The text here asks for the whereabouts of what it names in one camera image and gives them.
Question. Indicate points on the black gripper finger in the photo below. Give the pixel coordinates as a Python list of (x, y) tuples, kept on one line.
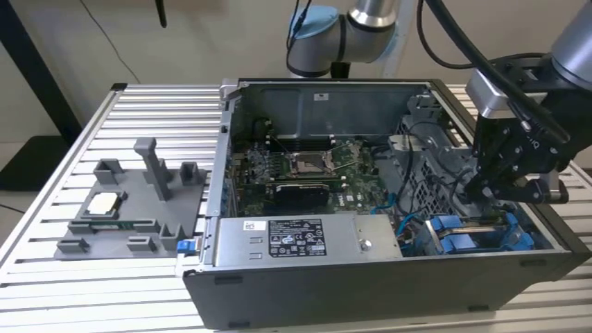
[(498, 152), (532, 190)]

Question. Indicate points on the hard disk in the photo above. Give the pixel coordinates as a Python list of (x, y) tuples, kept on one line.
[(451, 243)]

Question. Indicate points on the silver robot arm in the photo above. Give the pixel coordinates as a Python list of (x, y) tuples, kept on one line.
[(319, 52)]

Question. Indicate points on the grey metal disk bay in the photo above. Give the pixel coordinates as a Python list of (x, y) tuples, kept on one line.
[(439, 145)]

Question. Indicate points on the black RAM slot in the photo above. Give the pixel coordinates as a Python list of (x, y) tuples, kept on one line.
[(300, 138), (300, 141), (300, 147), (300, 144)]

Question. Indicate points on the green motherboard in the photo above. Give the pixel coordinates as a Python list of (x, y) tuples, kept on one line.
[(356, 194)]

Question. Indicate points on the silver power supply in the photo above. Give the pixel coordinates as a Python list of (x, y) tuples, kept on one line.
[(375, 229)]

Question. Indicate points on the CPU socket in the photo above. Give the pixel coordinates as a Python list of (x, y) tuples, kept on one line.
[(307, 163)]

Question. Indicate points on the black graphics card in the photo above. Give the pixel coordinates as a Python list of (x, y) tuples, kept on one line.
[(300, 194)]

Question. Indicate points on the thin metal locking lever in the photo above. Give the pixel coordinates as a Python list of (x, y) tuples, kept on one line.
[(280, 143)]

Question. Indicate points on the black PC case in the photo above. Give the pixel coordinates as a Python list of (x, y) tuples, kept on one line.
[(324, 298)]

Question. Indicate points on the blue case latch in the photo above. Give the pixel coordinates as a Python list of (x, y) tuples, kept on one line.
[(184, 246)]

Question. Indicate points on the grey parts rack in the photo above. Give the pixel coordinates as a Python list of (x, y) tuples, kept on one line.
[(139, 208)]

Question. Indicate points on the black hanging rod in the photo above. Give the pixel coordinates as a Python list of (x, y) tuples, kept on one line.
[(160, 14)]

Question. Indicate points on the black table corner cap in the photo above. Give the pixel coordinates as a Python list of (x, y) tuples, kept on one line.
[(119, 86)]

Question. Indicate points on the green RAM stick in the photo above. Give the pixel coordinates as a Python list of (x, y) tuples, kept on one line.
[(120, 227)]

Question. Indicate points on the silver CPU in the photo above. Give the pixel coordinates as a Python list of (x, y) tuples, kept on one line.
[(100, 204)]

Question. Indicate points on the black slanted stand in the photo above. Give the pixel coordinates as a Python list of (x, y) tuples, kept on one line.
[(36, 69)]

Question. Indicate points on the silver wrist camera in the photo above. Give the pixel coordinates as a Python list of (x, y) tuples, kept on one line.
[(490, 93)]

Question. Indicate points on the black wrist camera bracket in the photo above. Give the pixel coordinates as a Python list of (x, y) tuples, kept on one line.
[(514, 64)]

